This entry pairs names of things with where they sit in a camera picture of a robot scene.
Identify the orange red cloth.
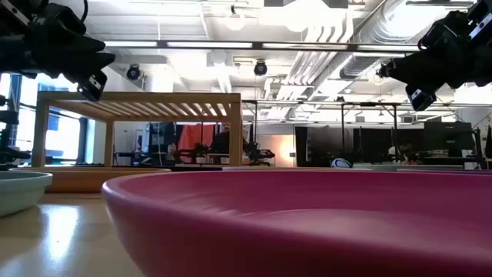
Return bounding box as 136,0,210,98
177,123,216,153

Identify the white round ceiling lamp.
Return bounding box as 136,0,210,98
224,4,247,32

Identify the black metal frame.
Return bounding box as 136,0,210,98
241,98,403,167

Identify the white blue ball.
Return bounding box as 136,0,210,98
330,157,354,169

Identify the silver ventilation duct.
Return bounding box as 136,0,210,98
337,0,468,80

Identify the black computer monitor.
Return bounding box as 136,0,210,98
424,121,474,153

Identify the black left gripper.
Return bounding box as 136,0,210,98
36,2,117,82

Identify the overhead light bar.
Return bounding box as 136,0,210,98
103,39,422,53

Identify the person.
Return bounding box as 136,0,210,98
211,125,231,155
387,142,412,162
165,142,179,163

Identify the black partition panel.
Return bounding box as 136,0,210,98
294,125,387,168

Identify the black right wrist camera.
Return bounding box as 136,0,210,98
404,84,437,112

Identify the magenta plastic plate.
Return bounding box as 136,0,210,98
101,170,492,277

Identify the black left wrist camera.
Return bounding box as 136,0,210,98
76,70,108,103

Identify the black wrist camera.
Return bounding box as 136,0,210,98
76,70,108,103
404,84,437,112

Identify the black ceiling spotlight cluster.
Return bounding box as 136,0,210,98
375,60,391,79

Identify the slatted wooden shelf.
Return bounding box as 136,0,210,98
31,91,244,169

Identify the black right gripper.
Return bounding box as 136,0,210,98
387,9,477,94

